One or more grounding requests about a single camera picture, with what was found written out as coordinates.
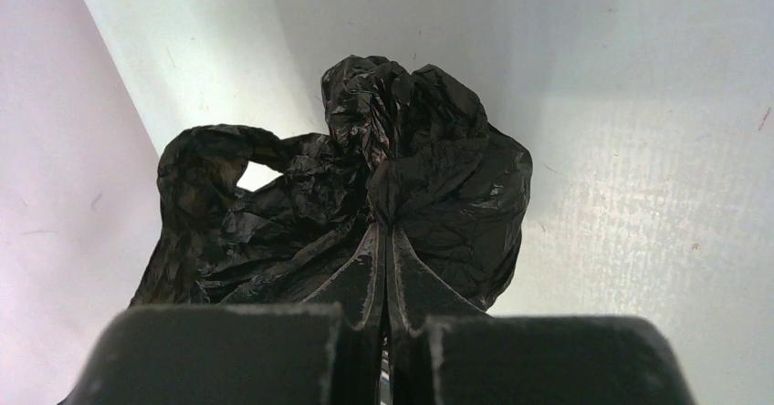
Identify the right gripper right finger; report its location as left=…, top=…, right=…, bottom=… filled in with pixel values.
left=386, top=229, right=695, bottom=404

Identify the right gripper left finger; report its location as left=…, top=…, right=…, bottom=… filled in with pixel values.
left=66, top=224, right=385, bottom=404

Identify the black trash bag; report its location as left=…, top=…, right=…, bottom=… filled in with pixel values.
left=131, top=56, right=533, bottom=309

